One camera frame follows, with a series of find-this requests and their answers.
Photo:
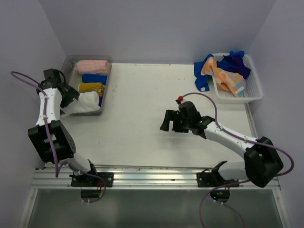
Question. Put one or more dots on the yellow rolled towel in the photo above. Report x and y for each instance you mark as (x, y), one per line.
(92, 87)

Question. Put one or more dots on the dark purple cloth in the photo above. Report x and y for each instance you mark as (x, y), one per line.
(234, 63)

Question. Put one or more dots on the white towel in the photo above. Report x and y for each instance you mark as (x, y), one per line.
(87, 103)

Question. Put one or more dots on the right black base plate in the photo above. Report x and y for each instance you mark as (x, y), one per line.
(212, 178)

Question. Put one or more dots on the pink rolled towel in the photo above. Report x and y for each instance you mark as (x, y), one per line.
(93, 67)

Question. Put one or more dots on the purple rolled towel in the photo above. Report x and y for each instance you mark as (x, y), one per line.
(100, 100)

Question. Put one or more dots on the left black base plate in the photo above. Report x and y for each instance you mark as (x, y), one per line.
(93, 180)

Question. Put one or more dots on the orange patterned cloth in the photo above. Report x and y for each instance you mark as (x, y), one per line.
(232, 82)

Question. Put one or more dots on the blue rolled towel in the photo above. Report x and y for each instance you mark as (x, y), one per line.
(94, 78)

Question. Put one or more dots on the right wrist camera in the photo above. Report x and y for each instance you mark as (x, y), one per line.
(180, 100)

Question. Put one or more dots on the aluminium rail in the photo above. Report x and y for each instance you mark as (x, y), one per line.
(125, 178)

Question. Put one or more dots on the white plastic basket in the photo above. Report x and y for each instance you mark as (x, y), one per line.
(252, 92)

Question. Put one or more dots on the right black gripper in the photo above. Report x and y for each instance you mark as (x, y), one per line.
(172, 115)

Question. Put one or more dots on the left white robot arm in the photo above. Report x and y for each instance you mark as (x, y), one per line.
(50, 138)

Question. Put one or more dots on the blue cloth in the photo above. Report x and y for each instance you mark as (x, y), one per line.
(203, 70)

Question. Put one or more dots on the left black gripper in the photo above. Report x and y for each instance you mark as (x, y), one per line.
(71, 95)

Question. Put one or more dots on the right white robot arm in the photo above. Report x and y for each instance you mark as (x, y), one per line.
(261, 162)

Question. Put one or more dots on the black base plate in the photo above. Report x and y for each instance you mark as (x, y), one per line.
(93, 180)
(212, 178)

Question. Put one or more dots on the grey plastic bin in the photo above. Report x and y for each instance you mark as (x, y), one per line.
(74, 78)

